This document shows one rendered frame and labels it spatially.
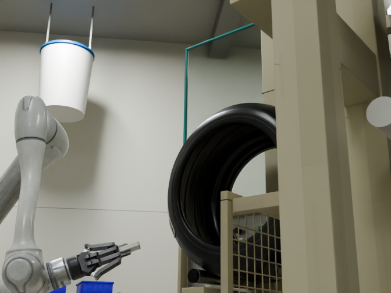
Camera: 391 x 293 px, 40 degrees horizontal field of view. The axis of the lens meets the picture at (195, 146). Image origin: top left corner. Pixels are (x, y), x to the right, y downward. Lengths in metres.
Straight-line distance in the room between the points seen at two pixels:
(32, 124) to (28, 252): 0.48
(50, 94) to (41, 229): 1.27
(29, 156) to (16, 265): 0.45
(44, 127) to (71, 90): 2.83
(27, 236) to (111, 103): 3.93
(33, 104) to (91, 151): 3.41
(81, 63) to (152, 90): 0.98
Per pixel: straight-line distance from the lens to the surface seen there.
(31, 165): 1.88
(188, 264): 2.67
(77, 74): 4.83
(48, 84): 4.81
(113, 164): 5.29
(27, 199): 1.78
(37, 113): 1.94
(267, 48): 2.30
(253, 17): 1.70
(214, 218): 2.06
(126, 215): 5.16
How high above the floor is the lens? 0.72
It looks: 19 degrees up
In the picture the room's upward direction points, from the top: 1 degrees clockwise
